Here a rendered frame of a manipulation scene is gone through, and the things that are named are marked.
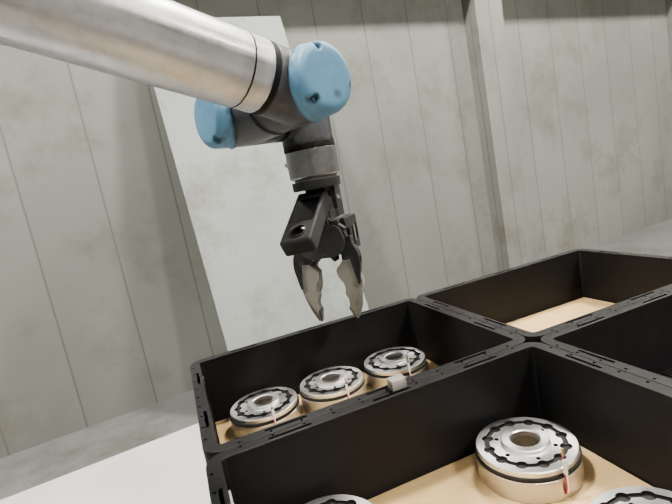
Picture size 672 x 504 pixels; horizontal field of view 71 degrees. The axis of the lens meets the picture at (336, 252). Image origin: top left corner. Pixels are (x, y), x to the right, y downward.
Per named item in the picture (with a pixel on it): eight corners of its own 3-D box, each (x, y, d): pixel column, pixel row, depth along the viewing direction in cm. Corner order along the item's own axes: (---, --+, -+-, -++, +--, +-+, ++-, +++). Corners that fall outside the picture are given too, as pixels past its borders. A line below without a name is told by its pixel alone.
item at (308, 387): (316, 406, 67) (315, 402, 67) (290, 384, 76) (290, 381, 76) (375, 381, 71) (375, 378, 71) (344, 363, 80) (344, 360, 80)
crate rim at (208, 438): (209, 479, 45) (203, 457, 45) (192, 376, 73) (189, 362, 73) (534, 357, 58) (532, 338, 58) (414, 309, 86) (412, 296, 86)
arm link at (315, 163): (325, 144, 64) (272, 156, 66) (332, 178, 64) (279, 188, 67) (341, 145, 71) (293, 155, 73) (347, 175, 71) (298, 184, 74)
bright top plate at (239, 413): (238, 433, 63) (237, 429, 63) (224, 405, 73) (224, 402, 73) (307, 406, 67) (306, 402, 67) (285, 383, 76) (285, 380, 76)
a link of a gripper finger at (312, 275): (332, 311, 76) (334, 256, 74) (320, 323, 71) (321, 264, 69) (314, 308, 77) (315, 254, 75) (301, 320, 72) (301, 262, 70)
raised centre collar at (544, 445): (522, 463, 46) (521, 457, 46) (491, 440, 51) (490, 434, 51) (562, 446, 47) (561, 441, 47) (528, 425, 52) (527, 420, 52)
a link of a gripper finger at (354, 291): (382, 302, 74) (359, 248, 73) (373, 314, 68) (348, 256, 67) (364, 308, 75) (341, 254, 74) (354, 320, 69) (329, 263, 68)
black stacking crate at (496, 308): (544, 427, 60) (533, 342, 58) (423, 358, 87) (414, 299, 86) (745, 338, 72) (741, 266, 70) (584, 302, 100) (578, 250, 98)
